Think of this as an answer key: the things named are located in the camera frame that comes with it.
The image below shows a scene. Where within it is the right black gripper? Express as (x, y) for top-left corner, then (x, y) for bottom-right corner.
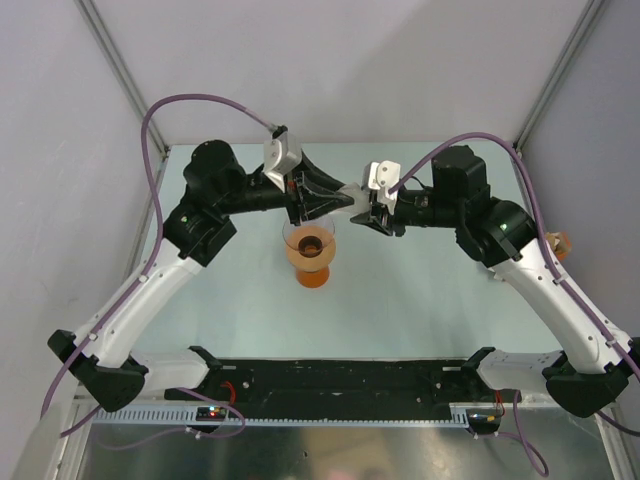
(350, 186), (462, 237)

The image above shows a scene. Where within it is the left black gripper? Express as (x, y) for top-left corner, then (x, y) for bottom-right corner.
(217, 148), (353, 226)

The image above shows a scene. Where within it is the white paper coffee filter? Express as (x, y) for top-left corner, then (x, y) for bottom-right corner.
(335, 182), (371, 218)

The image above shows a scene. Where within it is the clear glass dripper cone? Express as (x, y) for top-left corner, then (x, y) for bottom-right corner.
(282, 216), (335, 259)

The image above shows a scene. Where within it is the wooden dripper ring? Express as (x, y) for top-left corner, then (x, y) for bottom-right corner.
(283, 225), (337, 273)

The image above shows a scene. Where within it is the orange glass carafe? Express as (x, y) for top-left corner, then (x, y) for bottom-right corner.
(296, 267), (330, 289)

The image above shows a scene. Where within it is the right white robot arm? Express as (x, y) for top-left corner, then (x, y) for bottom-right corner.
(352, 146), (639, 418)

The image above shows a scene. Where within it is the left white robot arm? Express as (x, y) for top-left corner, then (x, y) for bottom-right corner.
(48, 134), (355, 412)

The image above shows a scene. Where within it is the orange filter holder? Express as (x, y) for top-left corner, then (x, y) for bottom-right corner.
(545, 232), (572, 261)

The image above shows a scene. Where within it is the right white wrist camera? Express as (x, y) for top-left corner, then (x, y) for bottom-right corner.
(361, 160), (401, 214)

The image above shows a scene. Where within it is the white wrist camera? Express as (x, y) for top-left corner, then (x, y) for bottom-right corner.
(262, 125), (302, 193)
(361, 160), (401, 214)

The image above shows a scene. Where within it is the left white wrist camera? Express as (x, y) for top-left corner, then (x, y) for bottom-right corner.
(262, 125), (302, 193)

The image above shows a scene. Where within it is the left aluminium frame post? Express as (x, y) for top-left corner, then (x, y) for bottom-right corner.
(74, 0), (171, 156)

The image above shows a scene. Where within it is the aluminium frame post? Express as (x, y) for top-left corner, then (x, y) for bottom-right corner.
(512, 0), (611, 153)
(74, 0), (171, 156)

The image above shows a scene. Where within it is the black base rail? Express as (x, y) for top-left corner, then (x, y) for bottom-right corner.
(194, 358), (498, 420)

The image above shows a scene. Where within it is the white slotted cable duct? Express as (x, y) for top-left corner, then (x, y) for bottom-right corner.
(93, 404), (499, 428)

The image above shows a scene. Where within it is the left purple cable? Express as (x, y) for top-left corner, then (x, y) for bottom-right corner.
(39, 92), (286, 451)

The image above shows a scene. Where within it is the purple cable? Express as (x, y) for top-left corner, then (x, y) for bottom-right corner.
(39, 92), (286, 451)
(387, 131), (640, 475)

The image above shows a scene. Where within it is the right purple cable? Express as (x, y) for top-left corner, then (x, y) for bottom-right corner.
(387, 131), (640, 475)

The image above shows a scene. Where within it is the right aluminium frame post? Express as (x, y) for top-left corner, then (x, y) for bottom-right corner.
(512, 0), (611, 153)

